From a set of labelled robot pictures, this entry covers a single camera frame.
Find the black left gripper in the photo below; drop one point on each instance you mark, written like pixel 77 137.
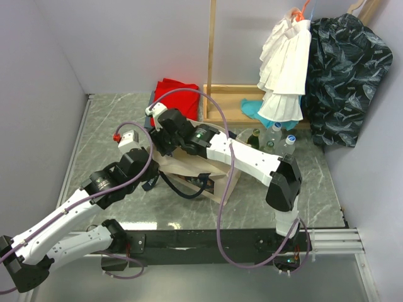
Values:
pixel 153 170

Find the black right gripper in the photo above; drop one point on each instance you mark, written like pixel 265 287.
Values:
pixel 157 137

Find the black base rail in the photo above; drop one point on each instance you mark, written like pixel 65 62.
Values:
pixel 173 247

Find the orange clothes hanger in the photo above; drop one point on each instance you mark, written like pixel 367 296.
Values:
pixel 298 14

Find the white hanging shirt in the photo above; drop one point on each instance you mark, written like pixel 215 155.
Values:
pixel 283 71

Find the dark leaf print shirt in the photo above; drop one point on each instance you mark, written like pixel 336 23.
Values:
pixel 347 62

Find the beige canvas tote bag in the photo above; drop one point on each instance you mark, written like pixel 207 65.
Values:
pixel 188 171

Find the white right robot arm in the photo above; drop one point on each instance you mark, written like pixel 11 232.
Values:
pixel 280 175

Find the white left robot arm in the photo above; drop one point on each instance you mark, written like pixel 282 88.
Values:
pixel 30 256

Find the clear Pocari Sweat bottle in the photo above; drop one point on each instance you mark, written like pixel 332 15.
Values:
pixel 273 135

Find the red folded cloth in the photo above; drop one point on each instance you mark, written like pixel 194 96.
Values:
pixel 186 102

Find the grey folded cloth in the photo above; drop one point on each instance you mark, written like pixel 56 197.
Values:
pixel 147 123

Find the wooden clothes rack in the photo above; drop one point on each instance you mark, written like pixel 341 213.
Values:
pixel 228 96

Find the dark green Perrier bottle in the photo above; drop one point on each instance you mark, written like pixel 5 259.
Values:
pixel 253 140

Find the teal cloth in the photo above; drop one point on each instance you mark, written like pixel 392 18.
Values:
pixel 250 108

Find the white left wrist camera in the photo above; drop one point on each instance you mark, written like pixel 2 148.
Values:
pixel 127 141

